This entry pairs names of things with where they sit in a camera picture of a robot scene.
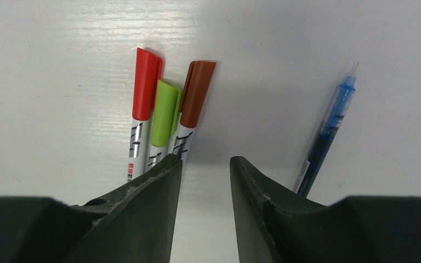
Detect red cap marker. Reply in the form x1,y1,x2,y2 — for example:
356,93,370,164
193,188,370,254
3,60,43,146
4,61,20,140
127,48,163,182

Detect light green cap marker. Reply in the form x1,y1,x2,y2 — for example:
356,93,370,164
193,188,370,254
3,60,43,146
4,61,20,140
146,80,181,171

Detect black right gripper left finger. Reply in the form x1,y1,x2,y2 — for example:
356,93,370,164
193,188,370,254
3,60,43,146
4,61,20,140
0,154,183,262

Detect brown marker cap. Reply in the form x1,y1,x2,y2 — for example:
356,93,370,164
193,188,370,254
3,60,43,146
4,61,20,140
179,60,217,128

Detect blue gel pen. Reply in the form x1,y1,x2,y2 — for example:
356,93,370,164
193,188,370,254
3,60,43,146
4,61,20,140
293,63,359,198

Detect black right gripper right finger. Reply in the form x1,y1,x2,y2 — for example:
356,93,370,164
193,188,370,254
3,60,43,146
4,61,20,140
230,156,421,262

